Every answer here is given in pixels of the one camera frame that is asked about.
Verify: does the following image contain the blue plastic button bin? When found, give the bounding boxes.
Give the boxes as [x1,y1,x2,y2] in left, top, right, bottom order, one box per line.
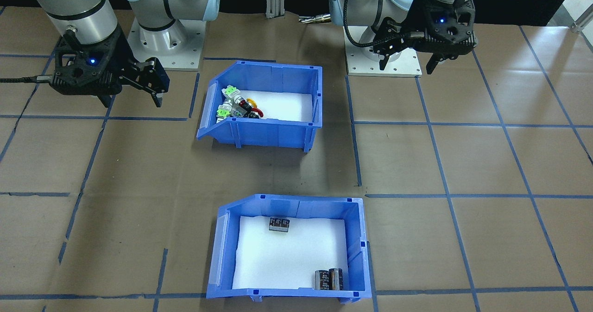
[196,61,323,153]

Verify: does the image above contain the blue plastic capacitor bin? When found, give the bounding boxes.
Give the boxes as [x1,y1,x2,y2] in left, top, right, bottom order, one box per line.
[207,193,372,303]

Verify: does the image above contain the white square base plate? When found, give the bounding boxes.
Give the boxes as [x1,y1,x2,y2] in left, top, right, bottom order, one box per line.
[345,25,423,77]
[126,18,207,71]

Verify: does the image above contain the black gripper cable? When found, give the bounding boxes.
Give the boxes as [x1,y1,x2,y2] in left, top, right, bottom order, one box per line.
[0,75,52,84]
[342,0,424,49]

